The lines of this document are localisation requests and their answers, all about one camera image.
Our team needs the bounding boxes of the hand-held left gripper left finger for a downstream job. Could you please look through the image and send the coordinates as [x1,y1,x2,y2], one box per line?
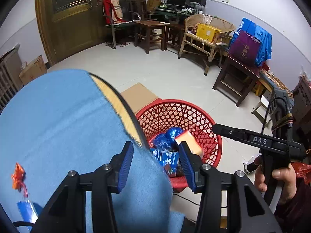
[36,141,135,233]

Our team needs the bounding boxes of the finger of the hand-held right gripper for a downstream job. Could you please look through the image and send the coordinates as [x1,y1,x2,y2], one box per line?
[212,124,250,143]

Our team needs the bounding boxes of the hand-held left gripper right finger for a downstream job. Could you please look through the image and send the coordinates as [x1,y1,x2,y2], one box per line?
[178,141,282,233]

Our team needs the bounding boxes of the blue toothpaste box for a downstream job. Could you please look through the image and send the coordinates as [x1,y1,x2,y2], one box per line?
[150,148,182,171]

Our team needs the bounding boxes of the orange and white medicine box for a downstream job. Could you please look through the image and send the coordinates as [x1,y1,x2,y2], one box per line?
[175,130,204,157]

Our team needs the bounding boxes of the blue plastic bag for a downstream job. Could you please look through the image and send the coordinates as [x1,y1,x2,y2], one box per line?
[152,127,185,151]

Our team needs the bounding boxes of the red plastic mesh basket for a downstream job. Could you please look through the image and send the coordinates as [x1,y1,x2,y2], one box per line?
[135,99,223,190]

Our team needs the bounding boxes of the orange-red wrapper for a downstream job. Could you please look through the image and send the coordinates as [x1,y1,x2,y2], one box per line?
[11,163,28,198]

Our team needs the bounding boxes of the blue foil wrapper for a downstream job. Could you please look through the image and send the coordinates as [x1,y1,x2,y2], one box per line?
[16,200,39,224]

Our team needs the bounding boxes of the person's right forearm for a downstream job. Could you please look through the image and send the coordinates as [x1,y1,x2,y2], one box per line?
[274,172,311,233]

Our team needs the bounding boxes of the person's right hand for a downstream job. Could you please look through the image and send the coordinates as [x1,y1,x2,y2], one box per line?
[254,156,297,203]

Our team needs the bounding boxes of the white shoe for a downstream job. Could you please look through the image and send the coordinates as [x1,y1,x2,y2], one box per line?
[243,155,262,174]

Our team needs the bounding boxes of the small light wooden stool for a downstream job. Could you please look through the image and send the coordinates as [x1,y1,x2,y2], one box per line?
[251,82,271,122]

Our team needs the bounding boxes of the black backpack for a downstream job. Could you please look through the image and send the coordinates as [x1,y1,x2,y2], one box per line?
[261,87,295,136]

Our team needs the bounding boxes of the dark wooden side table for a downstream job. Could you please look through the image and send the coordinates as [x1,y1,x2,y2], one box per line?
[212,53,262,108]

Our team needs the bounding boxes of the round wooden table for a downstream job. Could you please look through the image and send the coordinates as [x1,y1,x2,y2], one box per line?
[89,73,149,149]

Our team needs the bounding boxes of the flat cardboard sheet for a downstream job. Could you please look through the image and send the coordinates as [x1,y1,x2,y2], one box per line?
[120,83,162,115]

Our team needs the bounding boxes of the purple paper bag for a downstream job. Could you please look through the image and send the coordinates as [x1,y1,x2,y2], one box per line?
[228,30,262,66]

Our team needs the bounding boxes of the wicker armchair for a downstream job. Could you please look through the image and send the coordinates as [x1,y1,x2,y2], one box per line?
[177,14,237,76]

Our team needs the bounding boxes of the blue garment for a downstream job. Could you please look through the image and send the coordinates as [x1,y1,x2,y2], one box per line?
[231,18,273,66]

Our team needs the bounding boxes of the yellow cardboard box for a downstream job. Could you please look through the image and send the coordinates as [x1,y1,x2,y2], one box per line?
[195,23,223,43]

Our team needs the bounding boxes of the dark wooden stool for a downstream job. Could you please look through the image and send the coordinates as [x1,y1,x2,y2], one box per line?
[165,23,185,52]
[133,20,167,54]

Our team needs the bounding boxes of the green computer desk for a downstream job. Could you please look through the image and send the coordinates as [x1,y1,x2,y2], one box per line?
[154,6,203,25]

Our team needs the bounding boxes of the brown cardboard box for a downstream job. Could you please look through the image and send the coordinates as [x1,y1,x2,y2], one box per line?
[19,55,48,86]

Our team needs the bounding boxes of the black computer monitor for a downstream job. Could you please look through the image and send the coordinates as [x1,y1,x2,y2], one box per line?
[166,0,191,9]

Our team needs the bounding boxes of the grey wooden crib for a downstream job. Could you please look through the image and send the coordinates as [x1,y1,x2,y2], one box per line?
[0,44,25,115]

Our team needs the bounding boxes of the small brown carton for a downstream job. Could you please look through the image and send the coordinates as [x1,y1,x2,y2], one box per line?
[146,0,162,14]

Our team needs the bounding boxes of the wooden double door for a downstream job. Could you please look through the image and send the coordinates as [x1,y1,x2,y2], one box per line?
[35,0,147,66]

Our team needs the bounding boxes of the dark wooden chair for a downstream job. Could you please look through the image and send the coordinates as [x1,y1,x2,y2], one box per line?
[129,0,149,21]

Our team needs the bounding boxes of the red striped cloth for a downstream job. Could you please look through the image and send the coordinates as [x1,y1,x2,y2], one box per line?
[103,0,127,24]

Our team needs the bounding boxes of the black floor cable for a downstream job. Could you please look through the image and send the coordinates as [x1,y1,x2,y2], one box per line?
[173,191,229,210]

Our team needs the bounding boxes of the metal frame chair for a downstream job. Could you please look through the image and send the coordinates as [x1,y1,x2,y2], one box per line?
[102,0,142,48]

